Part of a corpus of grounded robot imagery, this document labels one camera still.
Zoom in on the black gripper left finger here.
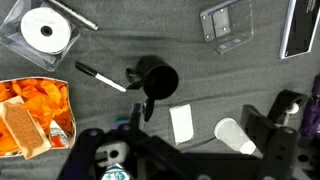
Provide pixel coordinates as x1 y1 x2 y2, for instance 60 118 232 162
58 102 188 180

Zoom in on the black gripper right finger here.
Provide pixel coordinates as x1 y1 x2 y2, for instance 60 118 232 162
240 103 303 180

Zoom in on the clear square plastic container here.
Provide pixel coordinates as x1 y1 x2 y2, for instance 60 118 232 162
0 0 82 73

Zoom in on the white paper cup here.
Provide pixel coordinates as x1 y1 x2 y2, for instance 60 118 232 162
213 117 258 156

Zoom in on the black cup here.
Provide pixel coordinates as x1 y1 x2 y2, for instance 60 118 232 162
134 54 180 101

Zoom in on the white rectangular block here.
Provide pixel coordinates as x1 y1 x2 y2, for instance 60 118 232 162
168 103 195 146

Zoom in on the purple folded umbrella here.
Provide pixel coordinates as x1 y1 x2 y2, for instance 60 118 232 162
299 74 320 141

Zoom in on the black marker pen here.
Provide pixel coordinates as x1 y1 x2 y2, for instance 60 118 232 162
74 61 128 93

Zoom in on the grey table cloth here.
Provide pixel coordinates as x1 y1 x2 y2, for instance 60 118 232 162
0 0 320 180

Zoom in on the orange snack bag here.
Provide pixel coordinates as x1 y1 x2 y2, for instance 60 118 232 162
0 77 78 158

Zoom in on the black tablet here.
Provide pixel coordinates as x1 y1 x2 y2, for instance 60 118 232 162
278 0 320 60

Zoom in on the wooden block with orange pattern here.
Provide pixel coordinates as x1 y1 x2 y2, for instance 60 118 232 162
0 95 53 161

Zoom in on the white tape roll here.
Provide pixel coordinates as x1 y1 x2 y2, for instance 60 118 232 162
20 7 72 55

